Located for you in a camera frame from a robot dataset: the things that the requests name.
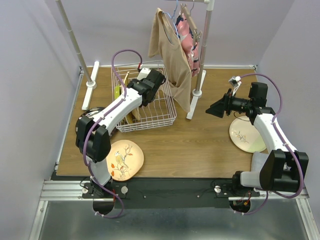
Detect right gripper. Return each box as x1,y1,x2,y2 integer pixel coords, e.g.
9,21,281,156
205,88,253,118

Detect orange woven bamboo tray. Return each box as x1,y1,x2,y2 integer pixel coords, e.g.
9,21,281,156
120,85,125,99

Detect green polka dot plate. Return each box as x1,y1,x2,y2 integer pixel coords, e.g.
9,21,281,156
113,85,122,100

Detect green yellow woven mat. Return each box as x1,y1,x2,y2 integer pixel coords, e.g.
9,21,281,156
123,71,136,124

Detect white leaf pattern plate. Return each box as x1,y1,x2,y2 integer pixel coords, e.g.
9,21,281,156
229,116,267,153

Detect bird pattern plate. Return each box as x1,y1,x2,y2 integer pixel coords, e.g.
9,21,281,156
131,107,141,121
106,140,145,182

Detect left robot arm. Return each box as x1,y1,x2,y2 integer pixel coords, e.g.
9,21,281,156
75,68,166,198

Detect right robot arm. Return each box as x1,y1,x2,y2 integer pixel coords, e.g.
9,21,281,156
205,77,309,197

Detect white clothes rack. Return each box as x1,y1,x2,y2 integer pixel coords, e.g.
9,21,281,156
55,0,215,120

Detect beige t-shirt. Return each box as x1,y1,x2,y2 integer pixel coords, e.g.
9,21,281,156
148,8,192,113

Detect pink patterned garment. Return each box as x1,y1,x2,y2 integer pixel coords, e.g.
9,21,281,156
175,14,200,77

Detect grey folded cloth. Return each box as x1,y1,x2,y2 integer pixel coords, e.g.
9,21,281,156
251,151,269,172

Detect black rimmed striped plate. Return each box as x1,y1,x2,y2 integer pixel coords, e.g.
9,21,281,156
79,107,118,137

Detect wooden clip hanger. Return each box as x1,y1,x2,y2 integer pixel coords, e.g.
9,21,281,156
180,0,203,46

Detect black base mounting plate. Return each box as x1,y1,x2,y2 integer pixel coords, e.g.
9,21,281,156
82,177,260,209

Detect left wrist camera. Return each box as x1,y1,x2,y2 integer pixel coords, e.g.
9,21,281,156
136,67,151,80

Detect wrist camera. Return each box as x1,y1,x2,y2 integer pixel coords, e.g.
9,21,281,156
228,76,242,97
136,67,151,80

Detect white wire dish rack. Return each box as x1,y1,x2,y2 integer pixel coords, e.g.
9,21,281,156
111,63,177,133

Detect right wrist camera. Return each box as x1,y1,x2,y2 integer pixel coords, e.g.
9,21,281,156
228,76,242,97

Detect blue wire hanger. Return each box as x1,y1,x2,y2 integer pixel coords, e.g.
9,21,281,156
162,0,180,40

